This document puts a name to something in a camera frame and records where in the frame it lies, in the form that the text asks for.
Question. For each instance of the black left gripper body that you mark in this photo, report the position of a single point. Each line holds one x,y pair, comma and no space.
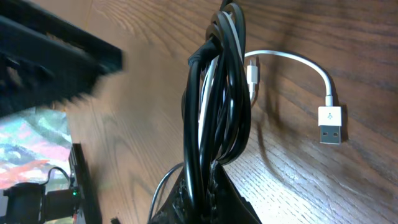
46,59

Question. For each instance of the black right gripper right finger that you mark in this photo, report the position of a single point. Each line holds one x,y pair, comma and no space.
227,205

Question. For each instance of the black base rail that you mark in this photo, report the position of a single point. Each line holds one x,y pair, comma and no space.
88,209

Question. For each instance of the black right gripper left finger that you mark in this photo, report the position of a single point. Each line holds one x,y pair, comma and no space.
175,209

